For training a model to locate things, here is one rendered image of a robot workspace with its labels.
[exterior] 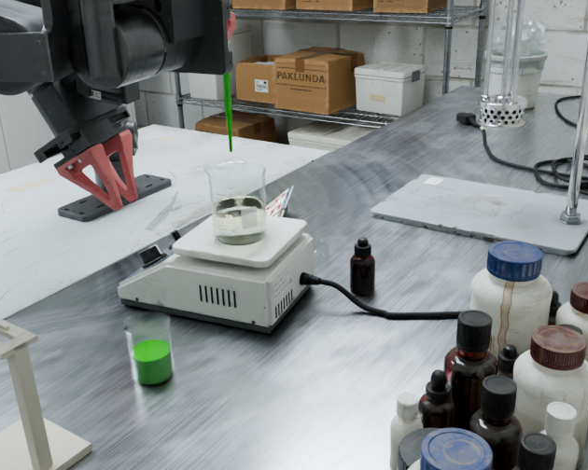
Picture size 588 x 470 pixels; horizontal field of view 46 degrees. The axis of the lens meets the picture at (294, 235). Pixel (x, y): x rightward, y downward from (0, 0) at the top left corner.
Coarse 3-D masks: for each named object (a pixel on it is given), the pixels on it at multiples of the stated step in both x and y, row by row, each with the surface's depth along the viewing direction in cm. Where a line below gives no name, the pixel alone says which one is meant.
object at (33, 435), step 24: (24, 336) 52; (24, 360) 52; (24, 384) 52; (24, 408) 53; (0, 432) 60; (24, 432) 55; (48, 432) 60; (0, 456) 58; (24, 456) 57; (48, 456) 56; (72, 456) 57
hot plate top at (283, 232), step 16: (208, 224) 81; (272, 224) 81; (288, 224) 81; (304, 224) 80; (192, 240) 77; (208, 240) 77; (272, 240) 77; (288, 240) 77; (192, 256) 75; (208, 256) 74; (224, 256) 73; (240, 256) 73; (256, 256) 73; (272, 256) 73
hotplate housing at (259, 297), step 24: (312, 240) 82; (168, 264) 77; (192, 264) 76; (216, 264) 76; (288, 264) 76; (312, 264) 83; (120, 288) 81; (144, 288) 79; (168, 288) 78; (192, 288) 76; (216, 288) 75; (240, 288) 74; (264, 288) 72; (288, 288) 77; (168, 312) 79; (192, 312) 78; (216, 312) 76; (240, 312) 75; (264, 312) 73
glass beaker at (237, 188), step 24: (216, 168) 76; (240, 168) 77; (264, 168) 75; (216, 192) 73; (240, 192) 72; (264, 192) 74; (216, 216) 74; (240, 216) 73; (264, 216) 75; (216, 240) 76; (240, 240) 74; (264, 240) 76
